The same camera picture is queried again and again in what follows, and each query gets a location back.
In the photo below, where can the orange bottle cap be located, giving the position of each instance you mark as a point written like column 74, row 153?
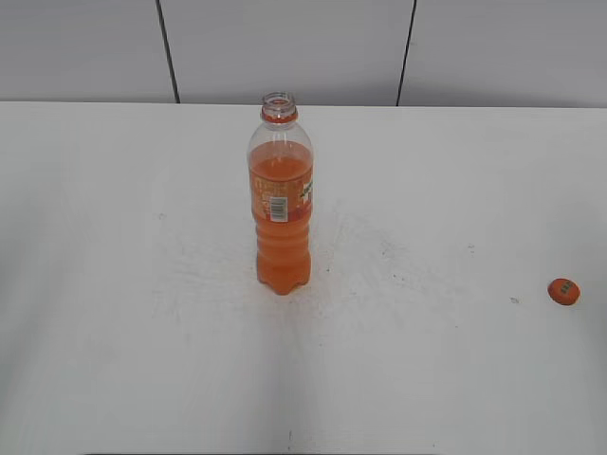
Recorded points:
column 563, row 291

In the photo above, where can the orange soda plastic bottle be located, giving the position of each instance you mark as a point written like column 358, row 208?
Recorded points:
column 280, row 169

